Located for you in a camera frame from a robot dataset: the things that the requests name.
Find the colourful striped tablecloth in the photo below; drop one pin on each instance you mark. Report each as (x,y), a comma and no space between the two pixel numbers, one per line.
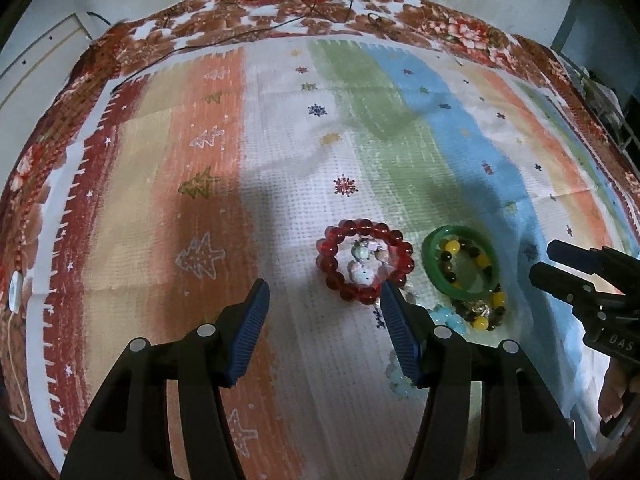
(440,15)

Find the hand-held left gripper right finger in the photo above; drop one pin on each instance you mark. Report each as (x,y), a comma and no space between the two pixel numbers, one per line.
(400,330)

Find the green jade bangle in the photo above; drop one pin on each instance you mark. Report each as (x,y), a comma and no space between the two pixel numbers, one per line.
(430,262)

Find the striped patterned cloth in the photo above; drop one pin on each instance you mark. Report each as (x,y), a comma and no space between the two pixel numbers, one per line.
(300,160)

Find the person's right hand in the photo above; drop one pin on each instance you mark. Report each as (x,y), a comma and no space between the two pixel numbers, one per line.
(612,390)

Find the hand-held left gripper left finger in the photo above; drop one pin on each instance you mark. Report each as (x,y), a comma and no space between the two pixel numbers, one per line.
(250,330)

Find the white headboard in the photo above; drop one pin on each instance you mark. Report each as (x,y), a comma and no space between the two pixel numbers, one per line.
(30,60)

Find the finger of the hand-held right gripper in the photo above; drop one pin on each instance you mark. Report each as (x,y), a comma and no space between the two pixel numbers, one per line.
(555,280)
(575,255)

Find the white inline switch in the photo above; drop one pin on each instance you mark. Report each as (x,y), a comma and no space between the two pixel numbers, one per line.
(14,292)

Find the dark bedside clutter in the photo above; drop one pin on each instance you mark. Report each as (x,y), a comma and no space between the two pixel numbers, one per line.
(610,105)

